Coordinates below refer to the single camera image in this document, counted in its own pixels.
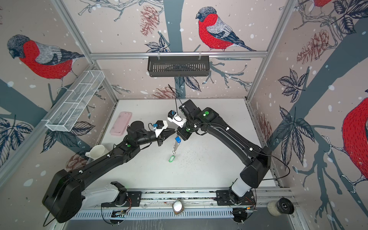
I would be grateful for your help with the horizontal aluminium frame bar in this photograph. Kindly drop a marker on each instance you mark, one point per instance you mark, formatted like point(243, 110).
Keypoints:
point(137, 55)

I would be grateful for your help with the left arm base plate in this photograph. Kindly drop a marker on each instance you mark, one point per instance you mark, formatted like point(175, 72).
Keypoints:
point(125, 199)

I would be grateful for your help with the small round lamp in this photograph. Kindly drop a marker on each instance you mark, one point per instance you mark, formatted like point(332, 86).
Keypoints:
point(178, 207)

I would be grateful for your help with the black hanging basket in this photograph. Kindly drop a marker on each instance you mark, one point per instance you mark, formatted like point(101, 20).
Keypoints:
point(178, 66)

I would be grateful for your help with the green tagged key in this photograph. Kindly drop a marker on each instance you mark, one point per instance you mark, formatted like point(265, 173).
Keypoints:
point(171, 158)

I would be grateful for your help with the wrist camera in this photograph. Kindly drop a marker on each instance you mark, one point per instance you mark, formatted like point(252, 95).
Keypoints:
point(175, 118)
point(159, 126)

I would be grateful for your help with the pink plastic case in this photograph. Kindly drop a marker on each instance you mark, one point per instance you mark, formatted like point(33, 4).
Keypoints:
point(121, 123)

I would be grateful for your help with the white wire mesh shelf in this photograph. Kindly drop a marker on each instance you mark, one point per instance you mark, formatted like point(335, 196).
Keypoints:
point(77, 99)

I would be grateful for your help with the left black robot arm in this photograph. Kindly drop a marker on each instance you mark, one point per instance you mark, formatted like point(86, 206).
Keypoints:
point(67, 193)

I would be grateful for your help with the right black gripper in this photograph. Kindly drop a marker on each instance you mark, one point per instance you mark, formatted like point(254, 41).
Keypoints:
point(180, 131)

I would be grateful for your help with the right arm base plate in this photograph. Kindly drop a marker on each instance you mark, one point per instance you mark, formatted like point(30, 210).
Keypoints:
point(228, 198)

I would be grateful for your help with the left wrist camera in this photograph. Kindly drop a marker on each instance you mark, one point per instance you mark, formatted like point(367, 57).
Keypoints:
point(159, 126)

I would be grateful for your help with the blue tagged key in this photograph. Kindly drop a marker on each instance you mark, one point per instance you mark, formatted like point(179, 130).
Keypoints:
point(178, 140)

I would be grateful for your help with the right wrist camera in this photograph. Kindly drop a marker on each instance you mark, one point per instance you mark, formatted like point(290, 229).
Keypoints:
point(175, 118)

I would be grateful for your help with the white slotted cable duct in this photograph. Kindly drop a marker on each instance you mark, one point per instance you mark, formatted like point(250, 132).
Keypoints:
point(148, 214)

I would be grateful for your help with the white tape roll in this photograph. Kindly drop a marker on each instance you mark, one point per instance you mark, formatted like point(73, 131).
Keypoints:
point(280, 207)

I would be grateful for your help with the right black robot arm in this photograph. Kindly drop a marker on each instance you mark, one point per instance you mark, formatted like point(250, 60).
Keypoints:
point(257, 160)

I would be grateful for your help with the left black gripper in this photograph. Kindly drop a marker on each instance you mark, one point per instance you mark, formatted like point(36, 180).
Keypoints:
point(166, 134)

